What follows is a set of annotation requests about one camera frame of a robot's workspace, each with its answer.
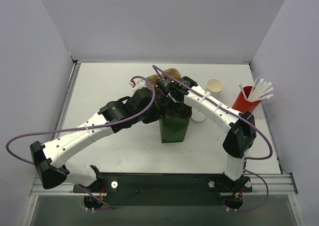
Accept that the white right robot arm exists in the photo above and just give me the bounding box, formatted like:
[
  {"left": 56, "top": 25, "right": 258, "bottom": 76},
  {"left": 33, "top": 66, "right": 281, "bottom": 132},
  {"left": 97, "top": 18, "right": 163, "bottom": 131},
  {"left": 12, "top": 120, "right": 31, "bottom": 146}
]
[{"left": 156, "top": 76, "right": 256, "bottom": 181}]

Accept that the translucent plastic lid on table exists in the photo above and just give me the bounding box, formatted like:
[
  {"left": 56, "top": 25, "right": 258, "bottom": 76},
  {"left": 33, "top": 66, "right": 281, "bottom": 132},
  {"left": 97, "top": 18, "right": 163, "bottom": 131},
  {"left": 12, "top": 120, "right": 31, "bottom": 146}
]
[{"left": 191, "top": 109, "right": 206, "bottom": 123}]

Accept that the red cup with straws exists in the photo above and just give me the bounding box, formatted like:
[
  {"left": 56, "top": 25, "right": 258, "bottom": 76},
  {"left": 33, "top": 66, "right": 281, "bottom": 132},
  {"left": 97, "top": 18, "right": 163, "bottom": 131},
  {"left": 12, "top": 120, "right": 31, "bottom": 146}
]
[{"left": 232, "top": 77, "right": 274, "bottom": 113}]

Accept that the green paper bag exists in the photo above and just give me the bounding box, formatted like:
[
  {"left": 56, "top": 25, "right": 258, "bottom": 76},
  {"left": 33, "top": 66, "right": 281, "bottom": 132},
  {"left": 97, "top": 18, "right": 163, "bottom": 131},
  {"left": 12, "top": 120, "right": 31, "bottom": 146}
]
[{"left": 159, "top": 103, "right": 192, "bottom": 143}]

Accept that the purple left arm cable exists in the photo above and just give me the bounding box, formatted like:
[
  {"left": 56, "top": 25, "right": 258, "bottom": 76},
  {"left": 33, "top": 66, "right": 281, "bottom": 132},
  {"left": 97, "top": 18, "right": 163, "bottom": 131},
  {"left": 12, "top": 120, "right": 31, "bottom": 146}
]
[{"left": 4, "top": 75, "right": 157, "bottom": 211}]

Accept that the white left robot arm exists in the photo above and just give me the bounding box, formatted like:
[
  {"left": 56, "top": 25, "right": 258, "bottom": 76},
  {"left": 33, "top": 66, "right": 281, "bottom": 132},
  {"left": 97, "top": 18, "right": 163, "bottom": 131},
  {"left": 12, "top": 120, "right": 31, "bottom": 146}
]
[{"left": 30, "top": 78, "right": 159, "bottom": 192}]

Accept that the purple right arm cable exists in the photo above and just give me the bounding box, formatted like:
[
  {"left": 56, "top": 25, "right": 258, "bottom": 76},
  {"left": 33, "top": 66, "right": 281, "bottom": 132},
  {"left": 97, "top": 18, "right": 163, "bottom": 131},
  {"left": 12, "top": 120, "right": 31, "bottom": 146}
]
[{"left": 151, "top": 64, "right": 273, "bottom": 213}]

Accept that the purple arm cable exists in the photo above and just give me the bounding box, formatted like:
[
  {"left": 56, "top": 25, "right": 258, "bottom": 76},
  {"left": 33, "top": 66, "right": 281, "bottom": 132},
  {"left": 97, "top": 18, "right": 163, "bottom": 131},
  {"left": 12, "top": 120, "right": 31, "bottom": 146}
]
[
  {"left": 4, "top": 75, "right": 157, "bottom": 211},
  {"left": 151, "top": 64, "right": 273, "bottom": 213}
]

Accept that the aluminium rail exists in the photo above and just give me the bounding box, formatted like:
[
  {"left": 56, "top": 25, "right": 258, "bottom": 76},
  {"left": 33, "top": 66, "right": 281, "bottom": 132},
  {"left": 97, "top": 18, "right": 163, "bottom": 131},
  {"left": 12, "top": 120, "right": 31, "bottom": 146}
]
[{"left": 29, "top": 174, "right": 298, "bottom": 196}]

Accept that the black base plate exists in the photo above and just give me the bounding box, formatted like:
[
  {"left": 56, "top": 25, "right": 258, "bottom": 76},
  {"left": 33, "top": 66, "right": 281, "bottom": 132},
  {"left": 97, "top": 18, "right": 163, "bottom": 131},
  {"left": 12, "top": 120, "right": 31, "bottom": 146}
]
[{"left": 87, "top": 173, "right": 252, "bottom": 208}]

